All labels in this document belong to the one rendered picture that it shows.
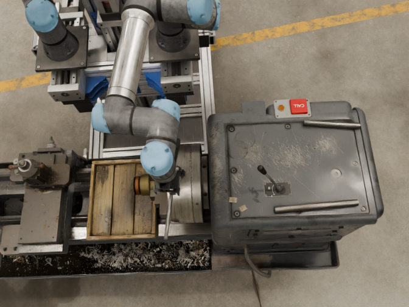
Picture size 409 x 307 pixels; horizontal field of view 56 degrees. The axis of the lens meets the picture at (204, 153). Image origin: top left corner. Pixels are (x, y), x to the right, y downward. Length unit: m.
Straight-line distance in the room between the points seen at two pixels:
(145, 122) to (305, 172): 0.66
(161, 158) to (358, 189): 0.76
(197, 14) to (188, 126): 1.52
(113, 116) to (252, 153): 0.59
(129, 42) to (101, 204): 0.90
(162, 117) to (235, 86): 2.04
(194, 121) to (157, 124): 1.66
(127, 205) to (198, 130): 0.99
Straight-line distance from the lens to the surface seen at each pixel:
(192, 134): 2.57
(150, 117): 0.96
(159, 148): 0.91
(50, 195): 1.79
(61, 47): 1.78
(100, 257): 2.11
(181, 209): 1.42
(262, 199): 1.34
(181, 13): 1.16
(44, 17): 1.68
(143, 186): 1.52
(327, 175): 1.41
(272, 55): 3.15
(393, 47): 3.43
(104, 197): 1.80
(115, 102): 1.00
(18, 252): 1.87
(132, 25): 1.12
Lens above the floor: 2.55
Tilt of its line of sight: 69 degrees down
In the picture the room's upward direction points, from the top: 7 degrees counter-clockwise
